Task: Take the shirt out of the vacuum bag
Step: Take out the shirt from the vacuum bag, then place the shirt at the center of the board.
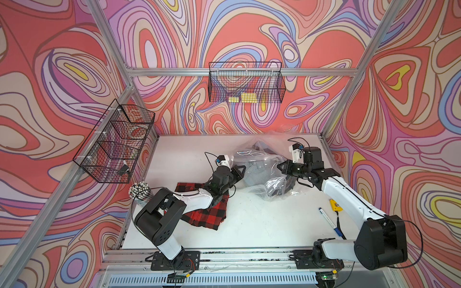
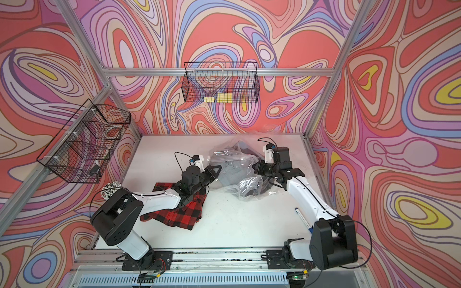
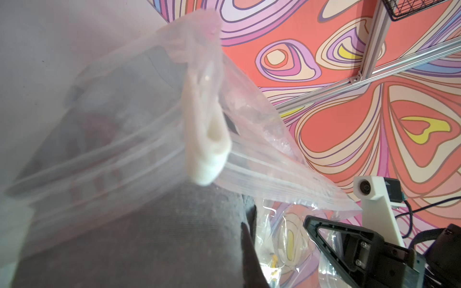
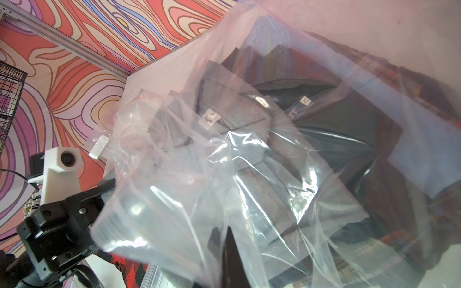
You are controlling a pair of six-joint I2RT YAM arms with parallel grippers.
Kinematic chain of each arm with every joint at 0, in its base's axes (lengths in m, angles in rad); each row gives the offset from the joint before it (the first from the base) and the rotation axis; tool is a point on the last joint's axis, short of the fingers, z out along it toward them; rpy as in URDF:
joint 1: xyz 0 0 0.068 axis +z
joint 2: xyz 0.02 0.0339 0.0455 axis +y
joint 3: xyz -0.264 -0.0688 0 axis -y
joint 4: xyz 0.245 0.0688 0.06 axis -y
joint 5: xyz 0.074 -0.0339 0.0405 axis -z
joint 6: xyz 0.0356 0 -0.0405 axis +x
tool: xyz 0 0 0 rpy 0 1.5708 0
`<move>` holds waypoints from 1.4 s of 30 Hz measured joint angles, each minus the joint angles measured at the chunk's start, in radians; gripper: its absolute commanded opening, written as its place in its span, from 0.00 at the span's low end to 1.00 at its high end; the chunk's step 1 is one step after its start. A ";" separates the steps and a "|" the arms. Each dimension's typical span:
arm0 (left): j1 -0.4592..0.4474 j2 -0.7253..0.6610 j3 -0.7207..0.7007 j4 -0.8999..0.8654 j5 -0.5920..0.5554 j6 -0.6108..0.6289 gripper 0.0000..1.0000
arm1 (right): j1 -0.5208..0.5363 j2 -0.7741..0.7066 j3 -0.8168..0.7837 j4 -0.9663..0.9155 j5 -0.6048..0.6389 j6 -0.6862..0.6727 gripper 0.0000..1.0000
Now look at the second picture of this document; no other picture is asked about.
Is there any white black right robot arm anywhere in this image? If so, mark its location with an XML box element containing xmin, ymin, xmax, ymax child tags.
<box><xmin>253</xmin><ymin>144</ymin><xmax>358</xmax><ymax>271</ymax></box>

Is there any bundle of rods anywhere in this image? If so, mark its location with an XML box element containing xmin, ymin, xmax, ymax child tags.
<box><xmin>100</xmin><ymin>181</ymin><xmax>121</xmax><ymax>200</ymax></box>

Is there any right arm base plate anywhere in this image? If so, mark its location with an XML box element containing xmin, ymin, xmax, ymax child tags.
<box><xmin>261</xmin><ymin>250</ymin><xmax>316</xmax><ymax>271</ymax></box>

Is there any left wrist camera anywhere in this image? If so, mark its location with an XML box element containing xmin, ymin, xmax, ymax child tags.
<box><xmin>190</xmin><ymin>155</ymin><xmax>205</xmax><ymax>172</ymax></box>

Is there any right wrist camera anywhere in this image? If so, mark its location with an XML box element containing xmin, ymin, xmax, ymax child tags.
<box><xmin>264</xmin><ymin>143</ymin><xmax>276</xmax><ymax>163</ymax></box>

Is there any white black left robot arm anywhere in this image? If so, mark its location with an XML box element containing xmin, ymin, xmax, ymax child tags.
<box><xmin>90</xmin><ymin>165</ymin><xmax>222</xmax><ymax>260</ymax></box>

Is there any yellow block in basket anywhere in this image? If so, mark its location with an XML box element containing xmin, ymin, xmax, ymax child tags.
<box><xmin>204</xmin><ymin>92</ymin><xmax>234</xmax><ymax>103</ymax></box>

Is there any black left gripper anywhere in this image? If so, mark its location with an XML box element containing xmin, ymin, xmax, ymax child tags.
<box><xmin>189</xmin><ymin>165</ymin><xmax>222</xmax><ymax>197</ymax></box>

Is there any clear plastic vacuum bag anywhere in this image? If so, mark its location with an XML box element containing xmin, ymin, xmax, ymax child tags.
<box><xmin>207</xmin><ymin>134</ymin><xmax>280</xmax><ymax>202</ymax></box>

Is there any black wire basket wall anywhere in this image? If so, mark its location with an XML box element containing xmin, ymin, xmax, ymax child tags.
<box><xmin>181</xmin><ymin>61</ymin><xmax>260</xmax><ymax>104</ymax></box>
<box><xmin>36</xmin><ymin>100</ymin><xmax>131</xmax><ymax>184</ymax></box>

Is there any black wire basket left wall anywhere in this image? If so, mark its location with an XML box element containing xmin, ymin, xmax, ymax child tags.
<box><xmin>36</xmin><ymin>100</ymin><xmax>131</xmax><ymax>184</ymax></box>

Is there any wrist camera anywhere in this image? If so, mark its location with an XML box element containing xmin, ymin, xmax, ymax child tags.
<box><xmin>190</xmin><ymin>155</ymin><xmax>205</xmax><ymax>172</ymax></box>
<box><xmin>264</xmin><ymin>143</ymin><xmax>276</xmax><ymax>163</ymax></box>

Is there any red black plaid shirt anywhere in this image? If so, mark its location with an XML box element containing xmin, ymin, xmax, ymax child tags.
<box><xmin>140</xmin><ymin>188</ymin><xmax>208</xmax><ymax>230</ymax></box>

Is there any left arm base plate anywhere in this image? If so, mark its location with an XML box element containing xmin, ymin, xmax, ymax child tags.
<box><xmin>122</xmin><ymin>250</ymin><xmax>173</xmax><ymax>272</ymax></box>

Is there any blue white marker pen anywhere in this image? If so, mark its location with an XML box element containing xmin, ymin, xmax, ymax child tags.
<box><xmin>295</xmin><ymin>208</ymin><xmax>313</xmax><ymax>233</ymax></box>

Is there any grey shirt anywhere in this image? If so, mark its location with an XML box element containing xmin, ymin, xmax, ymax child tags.
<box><xmin>210</xmin><ymin>156</ymin><xmax>258</xmax><ymax>186</ymax></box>

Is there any black wire basket back wall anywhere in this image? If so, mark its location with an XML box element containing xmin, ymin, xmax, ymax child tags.
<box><xmin>181</xmin><ymin>61</ymin><xmax>260</xmax><ymax>104</ymax></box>

